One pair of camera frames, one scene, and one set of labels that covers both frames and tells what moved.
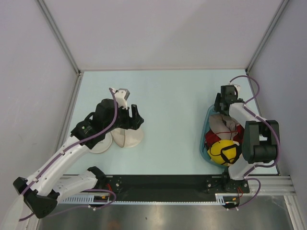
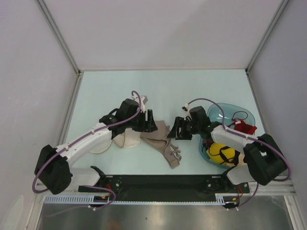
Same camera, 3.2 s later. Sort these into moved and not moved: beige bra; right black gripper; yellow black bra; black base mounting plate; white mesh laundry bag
Moved: right black gripper; beige bra
Not moved: black base mounting plate; white mesh laundry bag; yellow black bra
